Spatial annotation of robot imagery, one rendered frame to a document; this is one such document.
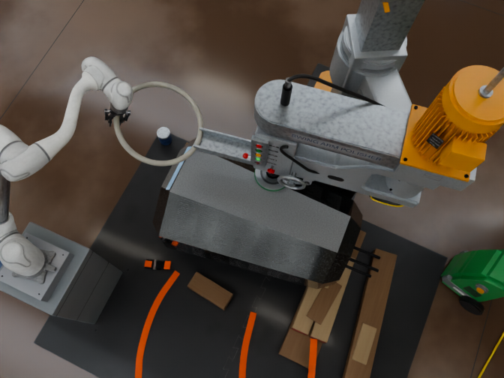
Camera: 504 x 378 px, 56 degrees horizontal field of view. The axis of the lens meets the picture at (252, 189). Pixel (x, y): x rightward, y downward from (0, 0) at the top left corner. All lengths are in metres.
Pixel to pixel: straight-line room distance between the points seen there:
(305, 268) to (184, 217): 0.78
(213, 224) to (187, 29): 2.10
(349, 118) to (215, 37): 2.46
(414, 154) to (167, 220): 1.54
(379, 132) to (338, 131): 0.17
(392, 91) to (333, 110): 0.47
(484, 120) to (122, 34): 3.36
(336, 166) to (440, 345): 1.84
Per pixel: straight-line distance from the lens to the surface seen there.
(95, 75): 2.44
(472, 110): 1.75
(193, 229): 2.90
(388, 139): 2.07
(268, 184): 2.78
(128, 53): 4.34
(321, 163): 2.30
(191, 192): 2.83
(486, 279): 3.36
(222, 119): 3.91
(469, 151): 1.85
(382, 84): 2.46
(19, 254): 2.60
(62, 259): 2.81
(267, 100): 2.07
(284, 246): 2.79
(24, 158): 2.23
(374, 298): 3.51
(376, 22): 2.25
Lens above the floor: 3.46
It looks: 71 degrees down
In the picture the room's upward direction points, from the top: 3 degrees clockwise
